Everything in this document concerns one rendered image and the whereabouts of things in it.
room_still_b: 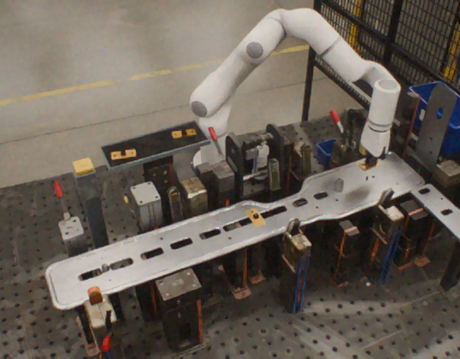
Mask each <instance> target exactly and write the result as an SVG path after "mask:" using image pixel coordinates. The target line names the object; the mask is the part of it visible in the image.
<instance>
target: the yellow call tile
mask: <svg viewBox="0 0 460 359"><path fill-rule="evenodd" d="M73 165H74V169H75V173H76V174H81V173H84V172H87V171H90V170H93V166H92V164H91V161H90V157H88V158H86V159H82V160H78V161H76V162H73Z"/></svg>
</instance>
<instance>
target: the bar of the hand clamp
mask: <svg viewBox="0 0 460 359"><path fill-rule="evenodd" d="M357 117H358V112H356V110H355V109H354V108H352V107H351V108H344V119H343V132H342V136H343V144H344V145H345V151H346V147H347V140H348V142H349V144H350V145H351V146H350V147H349V148H350V149H351V150H352V149H353V139H354V127H355V119H356V118H357Z"/></svg>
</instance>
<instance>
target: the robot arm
mask: <svg viewBox="0 0 460 359"><path fill-rule="evenodd" d="M292 35H293V37H295V38H298V39H302V40H304V41H306V42H307V43H308V44H309V45H310V46H311V47H312V48H313V50H314V51H315V52H316V53H318V54H319V56H320V57H321V58H322V59H323V60H324V61H325V62H326V63H327V64H328V65H329V66H330V67H331V68H332V69H333V71H335V72H336V73H337V74H338V75H339V76H340V77H341V78H342V79H344V80H345V81H347V82H354V81H356V80H358V79H362V80H364V81H366V82H367V83H368V84H369V85H370V86H371V87H373V88H374V90H373V95H372V97H371V102H370V111H369V117H368V121H367V123H366V125H365V127H364V129H363V133H362V137H361V144H362V146H363V147H364V148H365V149H366V150H365V153H366V157H365V161H364V163H368V162H369V167H370V168H372V167H375V166H376V163H377V160H378V158H379V159H381V160H385V159H386V153H387V151H388V144H389V138H390V130H389V129H390V128H391V127H392V122H393V117H394V115H395V111H396V108H397V104H398V102H397V101H398V96H399V93H400V85H399V84H398V83H397V82H396V81H395V79H394V78H393V77H392V76H391V75H390V74H389V73H388V72H387V71H386V70H385V69H384V68H383V67H382V66H381V65H380V64H378V63H375V62H369V61H364V60H363V59H362V58H361V57H360V56H359V55H358V54H357V53H356V52H355V51H354V50H353V49H352V48H351V47H350V46H349V45H348V44H347V43H346V42H345V41H344V39H343V38H342V37H341V36H340V35H339V34H338V33H337V32H336V31H335V30H334V29H333V28H332V27H331V26H330V25H329V24H328V23H327V22H326V21H325V20H324V18H323V17H322V16H321V15H320V14H319V13H318V12H316V11H315V10H311V9H294V10H285V9H277V10H274V11H272V12H271V13H270V14H268V15H266V16H265V17H264V18H262V19H261V21H260V22H259V23H258V24H257V25H256V26H255V27H254V29H253V30H252V31H251V32H250V33H249V34H248V35H247V36H246V37H245V38H244V40H243V41H242V42H241V43H240V44H239V45H238V46H237V47H236V48H235V49H234V52H233V53H232V54H231V55H230V56H229V57H228V58H227V59H226V60H225V61H224V62H223V63H222V64H221V65H220V66H219V67H218V68H217V69H216V70H215V71H214V72H213V73H212V74H211V75H210V76H208V78H207V79H205V80H204V81H203V82H202V83H201V84H200V85H199V86H198V87H197V88H196V90H195V91H194V92H193V93H192V94H191V96H190V99H189V106H190V109H191V111H192V113H193V114H194V115H196V116H198V117H199V122H198V123H199V125H200V126H201V127H202V128H203V130H204V131H205V132H206V134H207V135H208V136H209V138H210V139H211V135H210V133H209V127H210V126H212V127H213V129H214V131H215V135H216V137H217V139H218V140H217V142H218V144H219V146H220V148H221V152H222V154H224V156H225V140H226V136H228V118H229V115H230V112H231V109H232V106H233V101H234V98H235V89H236V88H237V86H238V85H239V84H240V83H241V82H242V81H243V80H244V79H246V78H247V77H248V76H249V75H250V74H251V73H252V72H253V71H254V70H255V69H256V68H257V66H259V65H260V64H261V63H262V62H264V61H265V60H266V59H267V58H268V57H269V56H270V55H271V54H272V53H273V51H274V50H275V48H276V47H277V46H278V45H279V44H280V42H281V41H282V40H283V39H284V38H286V37H288V36H292ZM218 156H219V153H218V151H217V148H216V147H215V143H214V142H212V139H211V144H207V145H205V146H201V147H200V151H199V152H198V153H197V154H196V155H195V156H194V158H193V166H194V167H195V168H196V166H197V165H199V164H203V163H206V162H208V163H209V164H210V165H212V164H215V163H218V162H220V160H219V157H218Z"/></svg>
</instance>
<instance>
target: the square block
mask: <svg viewBox="0 0 460 359"><path fill-rule="evenodd" d="M432 176H433V178H432V180H431V183H430V185H432V186H433V187H435V188H437V189H438V190H439V192H441V193H442V194H443V195H444V196H445V197H446V198H447V199H449V200H450V202H451V203H452V201H453V198H454V197H455V194H456V191H457V188H458V187H459V184H460V166H458V165H457V164H456V163H455V162H454V161H453V160H451V159H450V160H447V161H445V162H441V163H439V164H437V165H436V167H435V170H434V171H433V174H432ZM440 213H441V214H442V215H448V213H449V209H446V210H443V211H441V212H440ZM442 227H443V226H442V225H441V224H440V223H439V222H438V221H436V222H435V224H434V227H433V231H432V233H431V235H430V238H429V240H428V242H429V241H432V240H434V239H436V238H440V234H439V233H440V232H441V230H442Z"/></svg>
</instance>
